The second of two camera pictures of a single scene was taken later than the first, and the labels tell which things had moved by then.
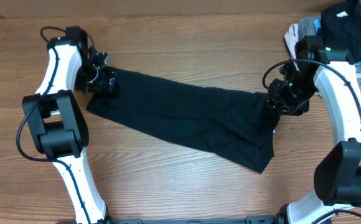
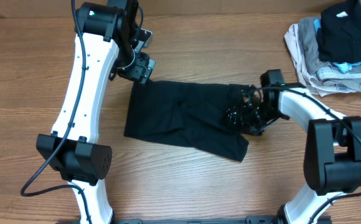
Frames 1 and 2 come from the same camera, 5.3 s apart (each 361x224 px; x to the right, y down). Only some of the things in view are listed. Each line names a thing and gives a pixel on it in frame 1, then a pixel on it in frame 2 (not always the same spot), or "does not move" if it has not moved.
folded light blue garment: [317, 25] does not move
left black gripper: [106, 81] → [142, 71]
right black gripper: [275, 96] → [242, 107]
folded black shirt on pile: [346, 25] does not move
